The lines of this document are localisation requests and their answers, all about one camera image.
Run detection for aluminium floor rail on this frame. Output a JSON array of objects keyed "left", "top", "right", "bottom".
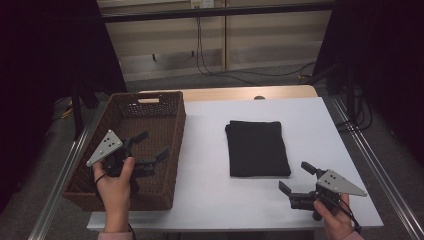
[
  {"left": 28, "top": 124, "right": 92, "bottom": 240},
  {"left": 331, "top": 96, "right": 424, "bottom": 240}
]

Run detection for black hanging cable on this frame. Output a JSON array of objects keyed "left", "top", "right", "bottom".
[{"left": 195, "top": 16, "right": 318, "bottom": 86}]

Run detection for white table board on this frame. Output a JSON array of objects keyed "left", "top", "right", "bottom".
[{"left": 87, "top": 97, "right": 384, "bottom": 232}]

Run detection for white power strip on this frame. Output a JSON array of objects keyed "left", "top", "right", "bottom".
[{"left": 190, "top": 0, "right": 215, "bottom": 10}]

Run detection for black horizontal bar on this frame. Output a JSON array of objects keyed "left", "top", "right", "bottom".
[{"left": 99, "top": 1, "right": 336, "bottom": 24}]

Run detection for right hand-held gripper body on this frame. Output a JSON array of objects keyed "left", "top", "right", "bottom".
[{"left": 288, "top": 168, "right": 368, "bottom": 222}]

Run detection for person's left hand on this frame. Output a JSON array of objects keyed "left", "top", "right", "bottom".
[{"left": 92, "top": 156, "right": 137, "bottom": 217}]

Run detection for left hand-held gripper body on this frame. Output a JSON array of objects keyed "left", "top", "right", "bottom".
[{"left": 85, "top": 129, "right": 158, "bottom": 196}]

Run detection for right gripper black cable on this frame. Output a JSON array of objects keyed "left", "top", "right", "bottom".
[{"left": 316, "top": 191, "right": 363, "bottom": 234}]

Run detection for black cloth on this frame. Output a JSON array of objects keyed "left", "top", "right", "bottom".
[{"left": 224, "top": 120, "right": 292, "bottom": 178}]

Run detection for black floor cables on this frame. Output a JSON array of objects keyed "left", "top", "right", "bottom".
[{"left": 335, "top": 94, "right": 375, "bottom": 133}]

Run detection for person's right hand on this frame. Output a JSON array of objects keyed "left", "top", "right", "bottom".
[{"left": 313, "top": 193, "right": 355, "bottom": 236}]

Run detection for yellow floor cable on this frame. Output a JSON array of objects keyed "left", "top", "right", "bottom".
[{"left": 52, "top": 102, "right": 75, "bottom": 122}]

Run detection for brown woven basket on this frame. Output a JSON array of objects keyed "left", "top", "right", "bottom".
[{"left": 62, "top": 90, "right": 187, "bottom": 213}]

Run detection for black curtain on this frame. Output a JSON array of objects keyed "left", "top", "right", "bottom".
[
  {"left": 313, "top": 0, "right": 424, "bottom": 166},
  {"left": 0, "top": 0, "right": 128, "bottom": 214}
]

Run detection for black metal stand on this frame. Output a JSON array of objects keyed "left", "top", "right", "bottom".
[{"left": 70, "top": 81, "right": 100, "bottom": 140}]

